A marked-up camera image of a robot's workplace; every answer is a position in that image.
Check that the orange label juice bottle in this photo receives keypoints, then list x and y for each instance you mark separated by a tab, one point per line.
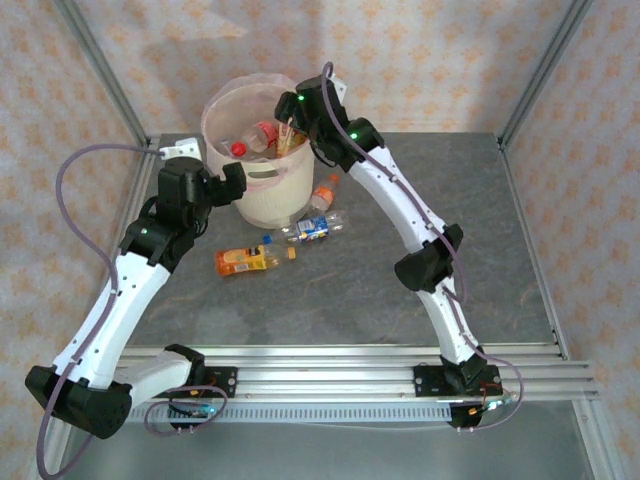
240	260

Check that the aluminium right frame post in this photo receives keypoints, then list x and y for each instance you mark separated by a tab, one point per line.
552	50

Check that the aluminium table side rail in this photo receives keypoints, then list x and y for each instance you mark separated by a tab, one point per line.
518	200
136	175

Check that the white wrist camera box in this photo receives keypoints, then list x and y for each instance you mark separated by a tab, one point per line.
179	149
340	87

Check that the red label cola bottle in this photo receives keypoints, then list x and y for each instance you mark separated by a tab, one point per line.
260	136

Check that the grey metal lower shelf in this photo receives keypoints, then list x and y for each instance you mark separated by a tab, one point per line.
320	455

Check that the aluminium frame leg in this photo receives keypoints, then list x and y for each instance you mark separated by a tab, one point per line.
54	450
597	450

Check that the small orange cap bottle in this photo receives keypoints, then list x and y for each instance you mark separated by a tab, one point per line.
324	192

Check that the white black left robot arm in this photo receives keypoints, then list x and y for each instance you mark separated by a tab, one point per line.
115	310

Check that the cream plastic bin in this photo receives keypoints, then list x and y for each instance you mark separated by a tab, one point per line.
270	200

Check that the blue label cola bottle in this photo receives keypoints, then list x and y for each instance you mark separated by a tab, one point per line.
310	227

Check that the red yellow label tea bottle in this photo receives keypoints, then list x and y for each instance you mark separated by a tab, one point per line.
290	142

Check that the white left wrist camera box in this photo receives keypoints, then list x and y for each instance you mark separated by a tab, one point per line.
179	149

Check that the aluminium left frame post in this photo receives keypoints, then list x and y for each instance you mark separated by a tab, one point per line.
80	25

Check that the aluminium frame post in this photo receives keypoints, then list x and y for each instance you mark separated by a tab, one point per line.
80	25
552	50

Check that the aluminium rail base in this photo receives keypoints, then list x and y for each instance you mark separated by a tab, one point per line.
325	372

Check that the small lit circuit board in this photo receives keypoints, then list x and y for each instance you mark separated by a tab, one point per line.
492	405
192	411

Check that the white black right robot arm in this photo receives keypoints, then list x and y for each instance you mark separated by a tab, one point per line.
395	195

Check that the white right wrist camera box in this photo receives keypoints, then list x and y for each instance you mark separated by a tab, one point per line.
340	87

